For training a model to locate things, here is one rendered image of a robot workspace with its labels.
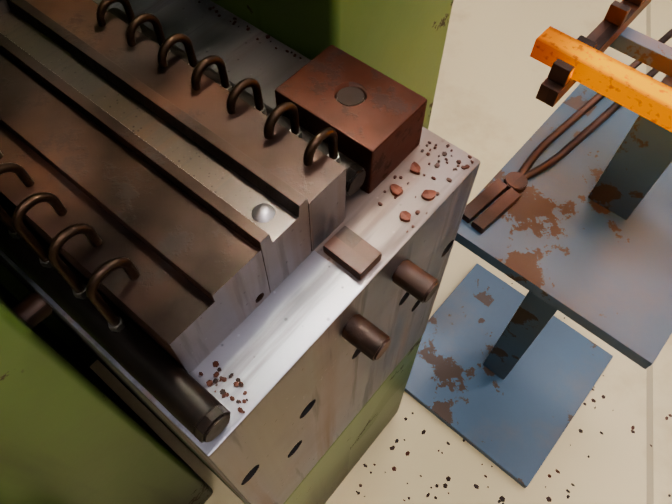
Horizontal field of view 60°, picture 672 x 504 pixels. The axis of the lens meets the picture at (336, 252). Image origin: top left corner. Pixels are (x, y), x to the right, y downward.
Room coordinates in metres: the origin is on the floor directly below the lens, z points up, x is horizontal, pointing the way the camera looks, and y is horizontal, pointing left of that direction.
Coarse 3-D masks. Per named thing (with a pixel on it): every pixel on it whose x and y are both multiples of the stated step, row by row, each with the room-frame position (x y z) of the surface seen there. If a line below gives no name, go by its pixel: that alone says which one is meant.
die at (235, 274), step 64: (64, 0) 0.53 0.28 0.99; (0, 64) 0.44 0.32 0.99; (128, 64) 0.43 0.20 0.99; (0, 128) 0.36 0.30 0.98; (64, 128) 0.36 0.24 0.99; (192, 128) 0.35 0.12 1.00; (256, 128) 0.35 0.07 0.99; (0, 192) 0.29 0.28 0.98; (64, 192) 0.29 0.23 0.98; (128, 192) 0.29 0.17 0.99; (192, 192) 0.28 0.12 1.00; (320, 192) 0.28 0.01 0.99; (64, 256) 0.25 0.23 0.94; (128, 256) 0.23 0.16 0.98; (192, 256) 0.22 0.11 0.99; (256, 256) 0.23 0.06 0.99; (192, 320) 0.18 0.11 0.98
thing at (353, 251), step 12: (348, 228) 0.29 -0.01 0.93; (336, 240) 0.28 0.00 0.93; (348, 240) 0.28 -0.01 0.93; (360, 240) 0.28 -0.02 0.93; (324, 252) 0.27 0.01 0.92; (336, 252) 0.27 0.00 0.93; (348, 252) 0.27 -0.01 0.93; (360, 252) 0.27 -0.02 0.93; (372, 252) 0.27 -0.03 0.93; (348, 264) 0.25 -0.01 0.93; (360, 264) 0.25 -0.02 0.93; (372, 264) 0.26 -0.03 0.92; (360, 276) 0.24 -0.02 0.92
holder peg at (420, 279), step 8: (400, 264) 0.28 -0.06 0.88; (408, 264) 0.28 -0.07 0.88; (400, 272) 0.27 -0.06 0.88; (408, 272) 0.27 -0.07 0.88; (416, 272) 0.27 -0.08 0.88; (424, 272) 0.27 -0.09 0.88; (392, 280) 0.27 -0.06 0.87; (400, 280) 0.26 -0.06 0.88; (408, 280) 0.26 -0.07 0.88; (416, 280) 0.26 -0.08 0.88; (424, 280) 0.26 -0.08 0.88; (432, 280) 0.26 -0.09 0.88; (408, 288) 0.26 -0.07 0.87; (416, 288) 0.25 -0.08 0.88; (424, 288) 0.25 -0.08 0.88; (432, 288) 0.25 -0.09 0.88; (416, 296) 0.25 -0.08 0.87; (424, 296) 0.25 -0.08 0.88
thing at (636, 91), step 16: (544, 32) 0.50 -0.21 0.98; (560, 32) 0.50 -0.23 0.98; (544, 48) 0.48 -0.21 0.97; (560, 48) 0.47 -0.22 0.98; (576, 48) 0.47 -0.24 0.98; (592, 48) 0.47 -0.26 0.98; (576, 64) 0.45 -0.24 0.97; (592, 64) 0.45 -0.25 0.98; (608, 64) 0.45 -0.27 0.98; (624, 64) 0.45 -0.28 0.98; (576, 80) 0.45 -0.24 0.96; (592, 80) 0.44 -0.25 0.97; (608, 80) 0.43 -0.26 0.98; (624, 80) 0.43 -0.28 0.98; (640, 80) 0.43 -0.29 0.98; (656, 80) 0.43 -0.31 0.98; (608, 96) 0.43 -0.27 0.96; (624, 96) 0.42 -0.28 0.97; (640, 96) 0.41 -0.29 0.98; (656, 96) 0.41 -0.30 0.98; (640, 112) 0.40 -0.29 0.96; (656, 112) 0.40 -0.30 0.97
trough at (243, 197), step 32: (0, 0) 0.52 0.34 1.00; (0, 32) 0.49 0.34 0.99; (32, 32) 0.49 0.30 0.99; (64, 64) 0.44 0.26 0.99; (96, 64) 0.43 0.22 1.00; (96, 96) 0.40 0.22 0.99; (128, 96) 0.40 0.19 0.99; (128, 128) 0.36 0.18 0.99; (160, 128) 0.36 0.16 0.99; (192, 160) 0.32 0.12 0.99; (224, 160) 0.32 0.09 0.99; (224, 192) 0.29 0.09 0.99; (256, 192) 0.29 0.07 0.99; (256, 224) 0.26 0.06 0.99; (288, 224) 0.26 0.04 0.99
